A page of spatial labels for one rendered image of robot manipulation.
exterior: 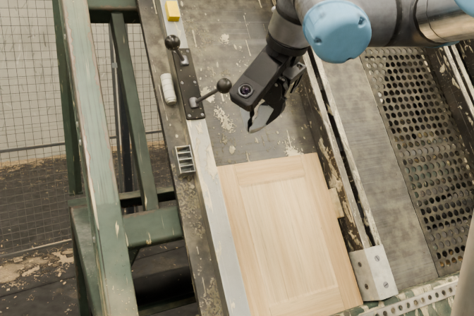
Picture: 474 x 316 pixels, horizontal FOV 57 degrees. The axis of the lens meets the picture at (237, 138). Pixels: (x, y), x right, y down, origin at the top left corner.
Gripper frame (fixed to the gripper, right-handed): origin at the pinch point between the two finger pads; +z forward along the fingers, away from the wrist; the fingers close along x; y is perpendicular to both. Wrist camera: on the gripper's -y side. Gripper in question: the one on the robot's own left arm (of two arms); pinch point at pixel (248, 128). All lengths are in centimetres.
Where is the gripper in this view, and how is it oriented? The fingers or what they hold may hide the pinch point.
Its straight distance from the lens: 82.4
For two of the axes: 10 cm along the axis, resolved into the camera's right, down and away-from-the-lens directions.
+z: -2.5, 6.8, 6.9
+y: 5.5, -4.9, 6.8
